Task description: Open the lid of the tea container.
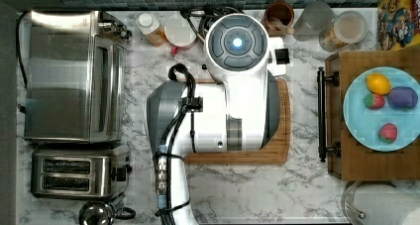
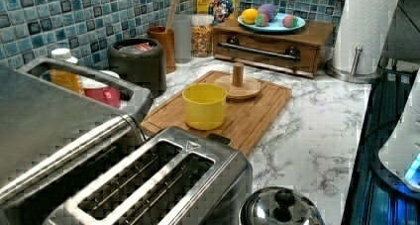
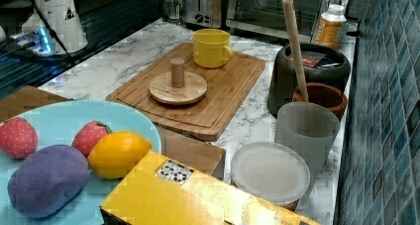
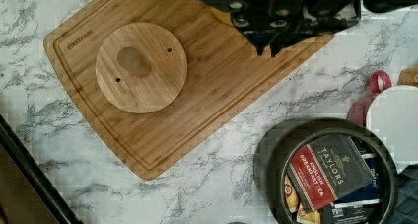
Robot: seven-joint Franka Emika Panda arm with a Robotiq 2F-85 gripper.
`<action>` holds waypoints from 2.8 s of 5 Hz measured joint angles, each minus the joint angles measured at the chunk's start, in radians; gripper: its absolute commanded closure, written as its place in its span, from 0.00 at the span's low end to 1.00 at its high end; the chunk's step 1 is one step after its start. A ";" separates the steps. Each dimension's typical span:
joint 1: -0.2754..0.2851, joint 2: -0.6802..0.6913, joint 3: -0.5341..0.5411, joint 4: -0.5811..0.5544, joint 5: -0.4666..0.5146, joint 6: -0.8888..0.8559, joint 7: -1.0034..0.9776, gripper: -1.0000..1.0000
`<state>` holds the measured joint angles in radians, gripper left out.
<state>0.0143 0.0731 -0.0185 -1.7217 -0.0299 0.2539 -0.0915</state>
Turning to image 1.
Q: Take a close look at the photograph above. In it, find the brown wooden utensil holder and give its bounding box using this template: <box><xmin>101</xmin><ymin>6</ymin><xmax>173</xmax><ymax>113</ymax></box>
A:
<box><xmin>262</xmin><ymin>1</ymin><xmax>294</xmax><ymax>37</ymax></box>

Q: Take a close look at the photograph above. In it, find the glass jar of cereal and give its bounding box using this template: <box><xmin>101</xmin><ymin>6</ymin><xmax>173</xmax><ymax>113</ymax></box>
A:
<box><xmin>319</xmin><ymin>11</ymin><xmax>368</xmax><ymax>53</ymax></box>

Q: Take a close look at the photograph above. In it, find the stainless steel two-slot toaster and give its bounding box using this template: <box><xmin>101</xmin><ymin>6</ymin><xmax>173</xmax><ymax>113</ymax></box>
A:
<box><xmin>31</xmin><ymin>143</ymin><xmax>132</xmax><ymax>200</ymax></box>

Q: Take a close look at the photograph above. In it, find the bamboo cutting board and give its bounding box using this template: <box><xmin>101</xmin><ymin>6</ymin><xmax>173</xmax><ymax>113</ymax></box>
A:
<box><xmin>185</xmin><ymin>78</ymin><xmax>291</xmax><ymax>165</ymax></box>

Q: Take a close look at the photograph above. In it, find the paper towel roll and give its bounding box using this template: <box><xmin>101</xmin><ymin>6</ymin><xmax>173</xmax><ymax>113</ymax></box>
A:
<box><xmin>353</xmin><ymin>184</ymin><xmax>420</xmax><ymax>225</ymax></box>

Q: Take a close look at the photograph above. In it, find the red toy strawberry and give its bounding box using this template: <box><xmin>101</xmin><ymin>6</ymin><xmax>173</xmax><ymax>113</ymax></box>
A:
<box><xmin>364</xmin><ymin>93</ymin><xmax>385</xmax><ymax>110</ymax></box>
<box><xmin>378</xmin><ymin>123</ymin><xmax>398</xmax><ymax>144</ymax></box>

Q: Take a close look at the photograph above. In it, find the purple toy fruit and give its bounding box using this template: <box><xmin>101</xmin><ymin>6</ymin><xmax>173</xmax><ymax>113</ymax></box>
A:
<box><xmin>387</xmin><ymin>86</ymin><xmax>418</xmax><ymax>110</ymax></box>

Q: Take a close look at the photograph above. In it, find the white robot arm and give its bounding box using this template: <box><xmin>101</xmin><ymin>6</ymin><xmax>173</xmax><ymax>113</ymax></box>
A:
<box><xmin>145</xmin><ymin>13</ymin><xmax>280</xmax><ymax>225</ymax></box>

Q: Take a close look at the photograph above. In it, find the wooden drawer box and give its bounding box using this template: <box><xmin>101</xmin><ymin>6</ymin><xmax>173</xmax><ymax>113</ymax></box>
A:
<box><xmin>317</xmin><ymin>51</ymin><xmax>419</xmax><ymax>181</ymax></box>

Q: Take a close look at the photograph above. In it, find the black cable bundle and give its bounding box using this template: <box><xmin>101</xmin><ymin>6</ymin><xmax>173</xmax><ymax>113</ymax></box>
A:
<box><xmin>154</xmin><ymin>62</ymin><xmax>204</xmax><ymax>225</ymax></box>

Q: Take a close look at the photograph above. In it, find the red mug white lid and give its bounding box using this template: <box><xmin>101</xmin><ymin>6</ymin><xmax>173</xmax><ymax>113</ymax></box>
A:
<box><xmin>164</xmin><ymin>12</ymin><xmax>197</xmax><ymax>56</ymax></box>

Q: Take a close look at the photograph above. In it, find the cereal box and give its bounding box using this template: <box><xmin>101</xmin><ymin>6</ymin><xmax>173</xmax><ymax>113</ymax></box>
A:
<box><xmin>377</xmin><ymin>0</ymin><xmax>420</xmax><ymax>51</ymax></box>

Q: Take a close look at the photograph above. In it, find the wooden spoon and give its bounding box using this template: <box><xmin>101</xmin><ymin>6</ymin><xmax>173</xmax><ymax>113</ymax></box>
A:
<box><xmin>268</xmin><ymin>18</ymin><xmax>295</xmax><ymax>35</ymax></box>

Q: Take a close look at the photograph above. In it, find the yellow toy lemon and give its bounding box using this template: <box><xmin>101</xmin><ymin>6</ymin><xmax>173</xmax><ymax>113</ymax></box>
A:
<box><xmin>366</xmin><ymin>73</ymin><xmax>391</xmax><ymax>95</ymax></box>

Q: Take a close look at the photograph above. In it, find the red toy strawberry upper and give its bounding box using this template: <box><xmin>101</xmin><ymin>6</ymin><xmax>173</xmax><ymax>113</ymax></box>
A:
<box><xmin>364</xmin><ymin>93</ymin><xmax>385</xmax><ymax>110</ymax></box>

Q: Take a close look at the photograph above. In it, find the steel kettle lid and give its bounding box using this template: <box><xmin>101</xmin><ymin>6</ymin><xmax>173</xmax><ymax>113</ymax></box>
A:
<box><xmin>78</xmin><ymin>193</ymin><xmax>137</xmax><ymax>225</ymax></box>

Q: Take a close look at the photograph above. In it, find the stainless steel toaster oven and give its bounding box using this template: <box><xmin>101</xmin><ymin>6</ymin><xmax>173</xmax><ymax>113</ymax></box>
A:
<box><xmin>24</xmin><ymin>11</ymin><xmax>132</xmax><ymax>143</ymax></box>

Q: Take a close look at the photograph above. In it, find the light blue plate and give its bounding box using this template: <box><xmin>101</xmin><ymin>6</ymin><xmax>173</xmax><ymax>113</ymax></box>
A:
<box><xmin>343</xmin><ymin>66</ymin><xmax>420</xmax><ymax>152</ymax></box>

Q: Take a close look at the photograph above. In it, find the steel paper towel holder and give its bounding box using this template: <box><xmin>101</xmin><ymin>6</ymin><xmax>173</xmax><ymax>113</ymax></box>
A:
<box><xmin>341</xmin><ymin>181</ymin><xmax>395</xmax><ymax>225</ymax></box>

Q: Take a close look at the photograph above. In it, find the red toy strawberry lower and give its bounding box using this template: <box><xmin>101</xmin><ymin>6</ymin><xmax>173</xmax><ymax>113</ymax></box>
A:
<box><xmin>378</xmin><ymin>123</ymin><xmax>398</xmax><ymax>144</ymax></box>

